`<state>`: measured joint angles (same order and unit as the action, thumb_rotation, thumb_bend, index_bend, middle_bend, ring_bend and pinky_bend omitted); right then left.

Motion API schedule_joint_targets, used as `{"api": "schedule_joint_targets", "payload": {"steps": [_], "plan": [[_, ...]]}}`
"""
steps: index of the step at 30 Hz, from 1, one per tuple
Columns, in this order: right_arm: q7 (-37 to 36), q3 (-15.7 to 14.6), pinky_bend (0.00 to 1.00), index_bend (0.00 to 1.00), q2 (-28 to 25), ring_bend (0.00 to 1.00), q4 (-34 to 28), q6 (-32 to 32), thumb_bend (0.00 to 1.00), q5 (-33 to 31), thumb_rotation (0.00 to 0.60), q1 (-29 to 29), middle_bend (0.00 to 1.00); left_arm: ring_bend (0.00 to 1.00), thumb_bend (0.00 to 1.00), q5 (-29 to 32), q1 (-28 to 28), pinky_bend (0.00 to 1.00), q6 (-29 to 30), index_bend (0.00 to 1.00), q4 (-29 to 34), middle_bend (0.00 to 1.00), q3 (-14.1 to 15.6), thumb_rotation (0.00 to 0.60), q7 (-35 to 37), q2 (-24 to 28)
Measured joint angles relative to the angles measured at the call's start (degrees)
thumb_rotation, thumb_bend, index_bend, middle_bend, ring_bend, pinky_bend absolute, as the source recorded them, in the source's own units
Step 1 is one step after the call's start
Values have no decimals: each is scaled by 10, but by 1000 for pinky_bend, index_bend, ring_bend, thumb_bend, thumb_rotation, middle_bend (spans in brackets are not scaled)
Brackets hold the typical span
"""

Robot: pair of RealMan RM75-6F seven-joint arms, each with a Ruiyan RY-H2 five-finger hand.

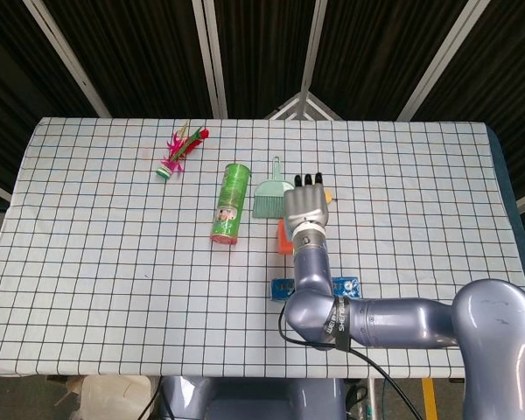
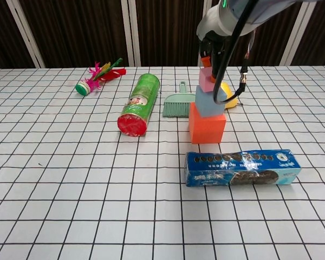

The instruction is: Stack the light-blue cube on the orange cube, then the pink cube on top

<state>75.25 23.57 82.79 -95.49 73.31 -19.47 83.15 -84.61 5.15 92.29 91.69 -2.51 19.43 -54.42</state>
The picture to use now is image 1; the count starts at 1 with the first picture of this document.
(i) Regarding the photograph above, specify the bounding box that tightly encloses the white triangular frame base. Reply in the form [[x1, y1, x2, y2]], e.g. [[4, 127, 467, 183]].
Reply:
[[264, 90, 343, 121]]

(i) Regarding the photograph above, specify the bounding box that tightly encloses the black velcro strap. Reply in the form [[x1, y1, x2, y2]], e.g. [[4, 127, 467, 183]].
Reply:
[[321, 296, 355, 352]]

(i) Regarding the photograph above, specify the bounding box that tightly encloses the blue cookie box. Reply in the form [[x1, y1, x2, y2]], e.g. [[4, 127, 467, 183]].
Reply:
[[269, 276, 361, 303]]

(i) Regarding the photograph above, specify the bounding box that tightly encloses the orange foam cube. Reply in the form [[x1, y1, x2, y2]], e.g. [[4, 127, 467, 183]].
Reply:
[[276, 220, 295, 256]]

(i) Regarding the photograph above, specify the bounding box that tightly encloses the white black grid tablecloth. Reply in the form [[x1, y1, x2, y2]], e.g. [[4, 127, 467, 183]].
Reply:
[[0, 115, 525, 381]]

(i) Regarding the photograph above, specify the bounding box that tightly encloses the green mini hand broom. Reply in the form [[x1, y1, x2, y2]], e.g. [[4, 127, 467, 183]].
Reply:
[[251, 156, 297, 219]]

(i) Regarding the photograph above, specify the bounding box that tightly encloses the grey robot torso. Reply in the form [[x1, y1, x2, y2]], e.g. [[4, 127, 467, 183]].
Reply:
[[158, 375, 347, 420]]

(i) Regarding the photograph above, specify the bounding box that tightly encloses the silver metal pole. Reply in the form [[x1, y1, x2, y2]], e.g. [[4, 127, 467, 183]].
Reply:
[[367, 378, 389, 420]]

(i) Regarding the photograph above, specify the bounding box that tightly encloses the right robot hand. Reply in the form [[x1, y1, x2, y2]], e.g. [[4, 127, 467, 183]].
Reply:
[[283, 172, 332, 232]]

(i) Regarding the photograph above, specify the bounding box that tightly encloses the colourful feather shuttlecock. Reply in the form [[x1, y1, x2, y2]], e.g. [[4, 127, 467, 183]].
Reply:
[[155, 123, 211, 179]]

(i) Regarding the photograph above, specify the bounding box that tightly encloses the green chips can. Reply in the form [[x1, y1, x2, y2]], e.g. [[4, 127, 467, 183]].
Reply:
[[208, 163, 251, 247]]

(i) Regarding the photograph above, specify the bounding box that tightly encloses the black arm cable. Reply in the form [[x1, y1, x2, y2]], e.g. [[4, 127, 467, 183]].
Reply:
[[277, 301, 421, 420]]

